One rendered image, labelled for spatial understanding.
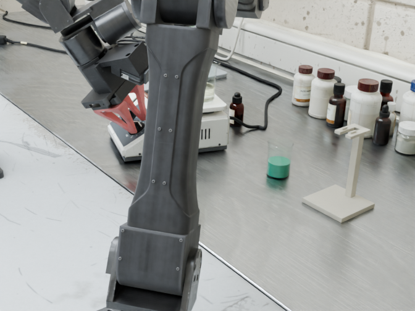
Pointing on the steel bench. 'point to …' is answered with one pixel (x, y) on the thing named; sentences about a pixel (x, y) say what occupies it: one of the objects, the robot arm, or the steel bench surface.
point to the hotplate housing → (220, 134)
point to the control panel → (126, 132)
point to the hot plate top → (215, 105)
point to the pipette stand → (338, 202)
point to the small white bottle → (392, 116)
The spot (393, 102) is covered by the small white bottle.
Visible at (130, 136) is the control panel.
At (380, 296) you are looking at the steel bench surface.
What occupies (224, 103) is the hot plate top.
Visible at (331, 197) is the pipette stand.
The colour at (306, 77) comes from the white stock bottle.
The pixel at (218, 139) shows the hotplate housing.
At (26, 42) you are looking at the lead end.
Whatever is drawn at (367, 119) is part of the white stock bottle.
